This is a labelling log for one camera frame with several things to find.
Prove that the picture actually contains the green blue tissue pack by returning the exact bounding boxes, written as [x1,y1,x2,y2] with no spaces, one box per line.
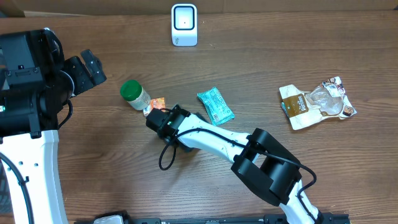
[281,102,287,115]

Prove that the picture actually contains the beige snack bag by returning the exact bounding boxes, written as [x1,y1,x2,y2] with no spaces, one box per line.
[279,77,357,130]

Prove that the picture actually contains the teal wet wipes pack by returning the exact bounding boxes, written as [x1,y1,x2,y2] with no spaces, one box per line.
[197,86,235,126]

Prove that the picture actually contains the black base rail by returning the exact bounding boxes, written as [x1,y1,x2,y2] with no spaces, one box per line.
[74,211,352,224]

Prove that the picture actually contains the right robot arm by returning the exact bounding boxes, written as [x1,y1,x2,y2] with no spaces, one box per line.
[146,105,323,223]

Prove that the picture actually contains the orange tissue pack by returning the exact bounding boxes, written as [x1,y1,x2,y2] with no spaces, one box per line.
[143,97,165,117]

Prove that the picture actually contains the white bottle green cap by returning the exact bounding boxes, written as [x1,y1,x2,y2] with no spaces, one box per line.
[120,80,150,110]

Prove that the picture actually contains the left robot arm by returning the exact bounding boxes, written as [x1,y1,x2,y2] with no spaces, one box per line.
[1,28,106,223]

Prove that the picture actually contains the white barcode scanner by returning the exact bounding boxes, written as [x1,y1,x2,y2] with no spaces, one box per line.
[171,3,198,47]

